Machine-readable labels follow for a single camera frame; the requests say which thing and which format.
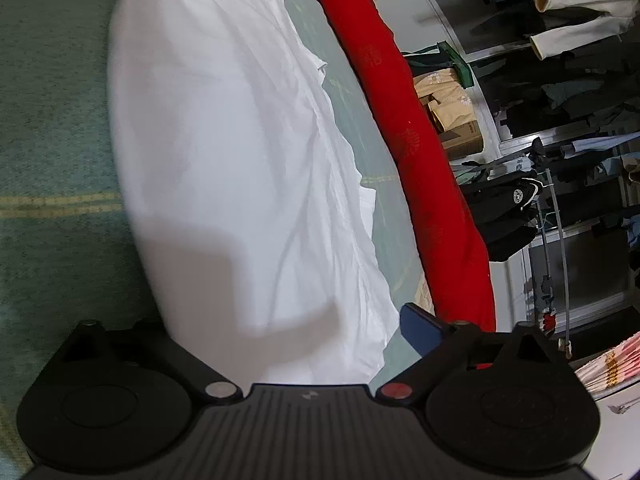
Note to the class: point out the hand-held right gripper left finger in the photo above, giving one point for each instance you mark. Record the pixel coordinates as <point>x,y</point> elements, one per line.
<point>195,372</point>

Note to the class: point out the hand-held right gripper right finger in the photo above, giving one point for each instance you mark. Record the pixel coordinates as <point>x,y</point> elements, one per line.
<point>420,330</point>

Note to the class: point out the white t-shirt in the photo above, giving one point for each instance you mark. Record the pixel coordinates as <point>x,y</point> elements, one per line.
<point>225,160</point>

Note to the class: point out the small drying clothes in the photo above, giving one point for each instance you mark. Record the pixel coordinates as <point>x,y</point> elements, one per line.
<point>549,321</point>

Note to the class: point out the cardboard box with clothes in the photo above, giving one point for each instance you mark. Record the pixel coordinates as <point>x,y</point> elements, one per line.
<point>442,95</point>

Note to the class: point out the row of dark hanging clothes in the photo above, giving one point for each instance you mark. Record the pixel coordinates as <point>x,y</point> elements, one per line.
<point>575,100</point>

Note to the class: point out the black hanging jackets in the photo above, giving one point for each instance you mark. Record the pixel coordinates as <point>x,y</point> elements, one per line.
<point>505,215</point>

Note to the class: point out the metal drying rack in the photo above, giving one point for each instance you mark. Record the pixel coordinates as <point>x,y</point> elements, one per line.
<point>562,270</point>

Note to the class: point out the window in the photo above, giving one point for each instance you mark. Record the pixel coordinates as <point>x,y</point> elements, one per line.
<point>590,280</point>

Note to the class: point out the red quilt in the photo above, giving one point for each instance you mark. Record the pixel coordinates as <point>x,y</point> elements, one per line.
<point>400,135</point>

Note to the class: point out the pink striped curtain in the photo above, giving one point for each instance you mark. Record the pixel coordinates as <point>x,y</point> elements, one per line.
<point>612,367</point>

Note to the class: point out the green checked bed sheet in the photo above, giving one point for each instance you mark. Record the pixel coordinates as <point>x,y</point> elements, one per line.
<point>50,135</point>

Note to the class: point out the green garment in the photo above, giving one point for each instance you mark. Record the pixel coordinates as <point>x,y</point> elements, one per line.
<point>450,57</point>

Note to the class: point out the cream hanging sweater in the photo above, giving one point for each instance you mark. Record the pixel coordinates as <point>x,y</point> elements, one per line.
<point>585,15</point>

